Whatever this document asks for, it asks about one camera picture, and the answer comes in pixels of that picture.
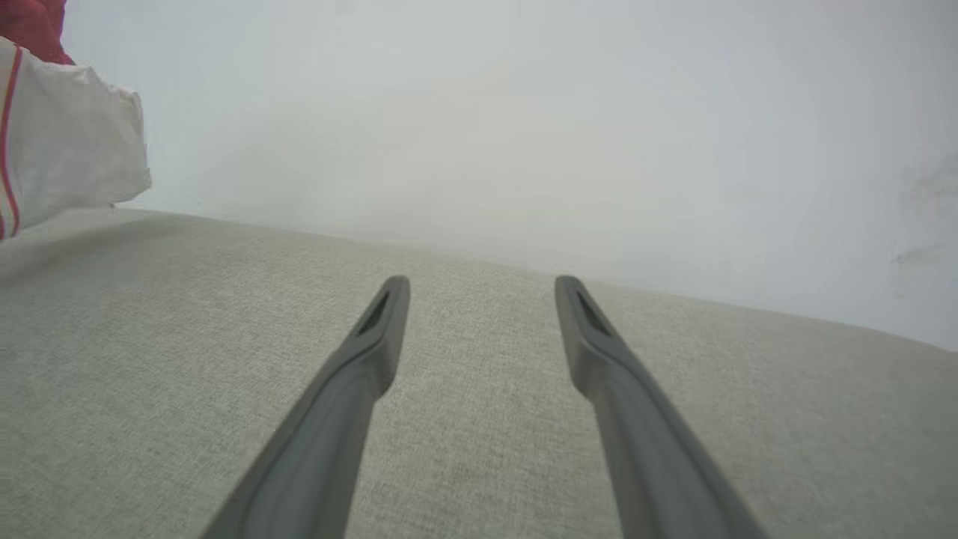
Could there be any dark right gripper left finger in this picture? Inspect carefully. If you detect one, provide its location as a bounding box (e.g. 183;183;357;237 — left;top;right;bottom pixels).
201;275;412;539

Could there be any red and white garment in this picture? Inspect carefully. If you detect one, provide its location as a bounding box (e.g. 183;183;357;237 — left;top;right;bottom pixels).
0;0;153;242

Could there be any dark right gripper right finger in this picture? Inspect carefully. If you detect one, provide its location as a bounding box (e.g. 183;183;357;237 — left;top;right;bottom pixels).
555;275;768;539

